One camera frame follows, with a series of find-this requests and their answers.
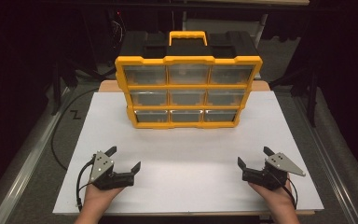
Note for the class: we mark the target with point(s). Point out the set of clear drawers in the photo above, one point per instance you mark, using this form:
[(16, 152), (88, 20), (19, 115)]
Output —
[(146, 74)]

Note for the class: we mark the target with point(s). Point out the black metal stand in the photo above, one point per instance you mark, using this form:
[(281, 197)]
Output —
[(56, 90), (312, 93)]

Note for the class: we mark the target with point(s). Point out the person's left hand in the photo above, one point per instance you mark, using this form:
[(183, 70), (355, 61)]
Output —
[(96, 199)]

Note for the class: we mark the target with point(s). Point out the person's right hand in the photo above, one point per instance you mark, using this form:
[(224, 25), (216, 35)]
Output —
[(278, 197)]

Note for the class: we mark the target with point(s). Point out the yellow black organizer cabinet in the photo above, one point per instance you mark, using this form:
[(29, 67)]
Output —
[(186, 59)]

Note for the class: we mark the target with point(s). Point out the aluminium floor rail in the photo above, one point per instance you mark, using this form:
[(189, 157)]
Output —
[(28, 161), (329, 161)]

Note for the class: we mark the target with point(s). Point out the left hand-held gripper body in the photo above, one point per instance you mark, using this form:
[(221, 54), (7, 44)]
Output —
[(102, 166)]

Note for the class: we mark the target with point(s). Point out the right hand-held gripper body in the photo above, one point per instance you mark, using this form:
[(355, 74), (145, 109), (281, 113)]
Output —
[(276, 169)]

